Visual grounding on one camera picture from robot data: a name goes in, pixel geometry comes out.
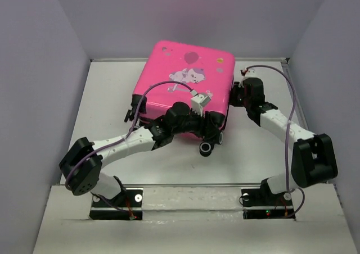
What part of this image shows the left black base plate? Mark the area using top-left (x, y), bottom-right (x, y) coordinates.
top-left (89, 188), bottom-right (143, 221)

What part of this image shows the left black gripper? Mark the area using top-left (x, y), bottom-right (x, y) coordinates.
top-left (172, 107), bottom-right (221, 142)

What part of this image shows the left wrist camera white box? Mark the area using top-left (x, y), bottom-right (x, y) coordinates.
top-left (190, 89), bottom-right (212, 116)

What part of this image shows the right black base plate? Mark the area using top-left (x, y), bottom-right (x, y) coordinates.
top-left (238, 188), bottom-right (295, 220)

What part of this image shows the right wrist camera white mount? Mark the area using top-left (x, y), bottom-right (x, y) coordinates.
top-left (240, 68), bottom-right (257, 78)

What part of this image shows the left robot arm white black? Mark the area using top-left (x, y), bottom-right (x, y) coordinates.
top-left (59, 102), bottom-right (226, 206)

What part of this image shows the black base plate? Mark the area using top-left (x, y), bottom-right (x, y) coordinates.
top-left (238, 188), bottom-right (295, 220)
top-left (89, 188), bottom-right (143, 221)

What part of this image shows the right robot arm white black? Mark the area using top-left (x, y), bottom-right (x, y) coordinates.
top-left (230, 78), bottom-right (338, 205)

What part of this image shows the pink hard-shell suitcase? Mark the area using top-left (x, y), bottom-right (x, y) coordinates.
top-left (124, 39), bottom-right (236, 158)

